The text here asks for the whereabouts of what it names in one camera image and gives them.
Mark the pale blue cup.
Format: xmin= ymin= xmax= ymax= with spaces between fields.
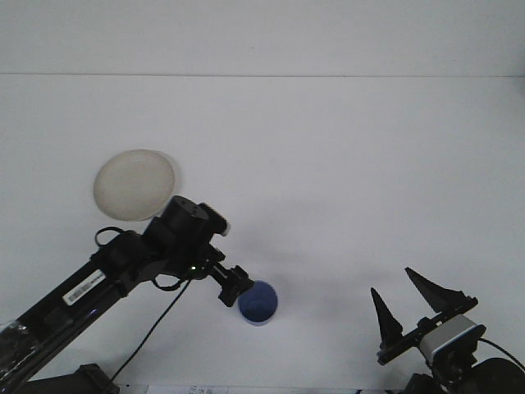
xmin=237 ymin=280 xmax=281 ymax=327

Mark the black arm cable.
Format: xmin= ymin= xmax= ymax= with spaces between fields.
xmin=94 ymin=227 xmax=194 ymax=381
xmin=474 ymin=336 xmax=525 ymax=369

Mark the pale round plate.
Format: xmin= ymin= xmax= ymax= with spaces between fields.
xmin=93 ymin=149 xmax=177 ymax=222

